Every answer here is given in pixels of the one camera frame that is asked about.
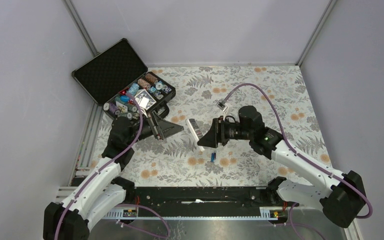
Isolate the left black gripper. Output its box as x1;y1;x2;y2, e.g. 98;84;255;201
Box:
126;110;184;146

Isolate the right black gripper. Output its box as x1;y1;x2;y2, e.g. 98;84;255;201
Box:
197;116;253;148

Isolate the white remote control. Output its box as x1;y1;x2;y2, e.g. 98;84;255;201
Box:
186;118;205;152

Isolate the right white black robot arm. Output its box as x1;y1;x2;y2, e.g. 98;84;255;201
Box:
197;105;367;228

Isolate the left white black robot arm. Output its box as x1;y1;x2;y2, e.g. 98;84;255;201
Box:
43;111;184;240

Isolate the playing card deck box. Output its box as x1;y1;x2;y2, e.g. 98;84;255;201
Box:
135;89;157;110

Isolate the floral table mat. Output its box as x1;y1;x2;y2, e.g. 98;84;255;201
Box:
121;66;331;187

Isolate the black poker chip case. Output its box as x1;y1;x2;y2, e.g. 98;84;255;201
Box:
71;38;176;113

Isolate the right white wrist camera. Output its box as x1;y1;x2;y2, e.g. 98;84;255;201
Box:
216;99;231;120

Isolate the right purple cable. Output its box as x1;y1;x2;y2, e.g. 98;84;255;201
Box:
219;82;374;219

